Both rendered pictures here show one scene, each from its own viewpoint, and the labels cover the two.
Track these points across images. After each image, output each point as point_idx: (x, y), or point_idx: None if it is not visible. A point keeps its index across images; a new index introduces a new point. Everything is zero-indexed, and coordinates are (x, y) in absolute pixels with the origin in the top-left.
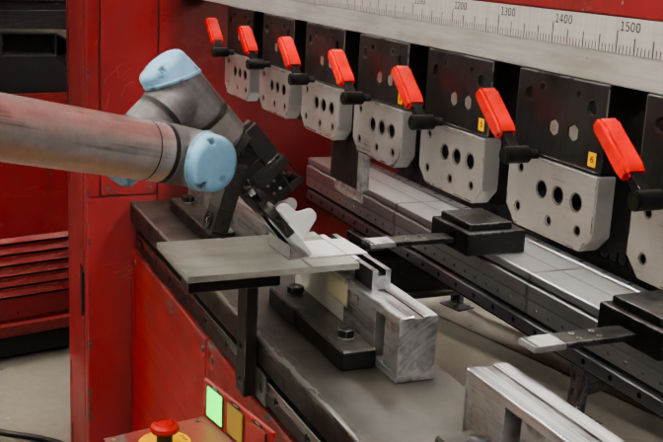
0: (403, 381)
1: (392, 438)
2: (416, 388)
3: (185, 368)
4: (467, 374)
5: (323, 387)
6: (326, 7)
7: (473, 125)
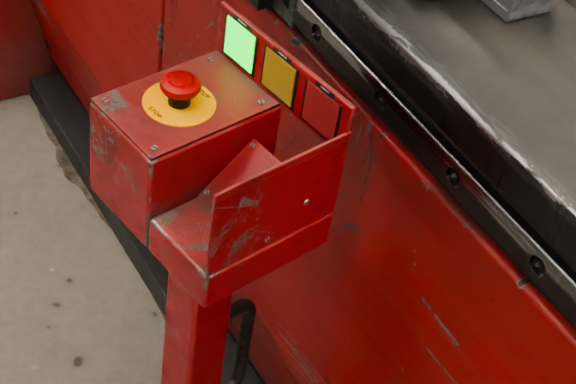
0: (515, 19)
1: (542, 133)
2: (537, 31)
3: None
4: None
5: (411, 33)
6: None
7: None
